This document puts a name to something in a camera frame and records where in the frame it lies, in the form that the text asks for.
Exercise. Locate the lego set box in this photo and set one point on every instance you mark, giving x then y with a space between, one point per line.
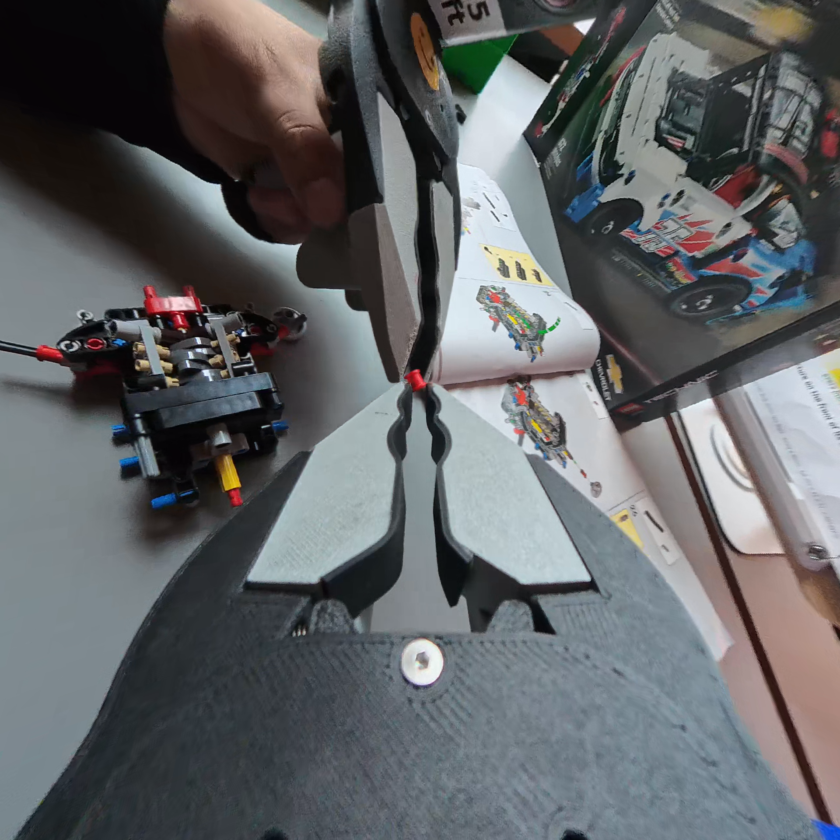
695 170

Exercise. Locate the green plastic box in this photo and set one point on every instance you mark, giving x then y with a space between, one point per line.
476 62

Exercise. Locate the red lego pin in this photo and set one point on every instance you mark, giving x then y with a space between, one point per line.
415 379

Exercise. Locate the white printed sheet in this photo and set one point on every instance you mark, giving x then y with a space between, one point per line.
804 420

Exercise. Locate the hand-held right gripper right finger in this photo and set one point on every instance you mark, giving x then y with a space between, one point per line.
505 505

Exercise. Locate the person's left forearm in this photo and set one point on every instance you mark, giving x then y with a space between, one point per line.
79 52

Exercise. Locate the white rounded panel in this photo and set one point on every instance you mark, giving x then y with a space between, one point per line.
715 472

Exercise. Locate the person's left hand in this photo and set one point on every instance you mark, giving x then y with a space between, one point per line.
249 98

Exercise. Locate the lego instruction booklet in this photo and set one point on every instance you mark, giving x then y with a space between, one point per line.
512 315

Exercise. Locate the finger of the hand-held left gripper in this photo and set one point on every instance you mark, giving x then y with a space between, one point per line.
400 223
446 249

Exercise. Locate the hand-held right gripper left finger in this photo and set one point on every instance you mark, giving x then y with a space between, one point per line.
328 505

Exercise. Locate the black lego engine assembly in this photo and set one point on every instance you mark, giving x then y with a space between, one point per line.
197 394

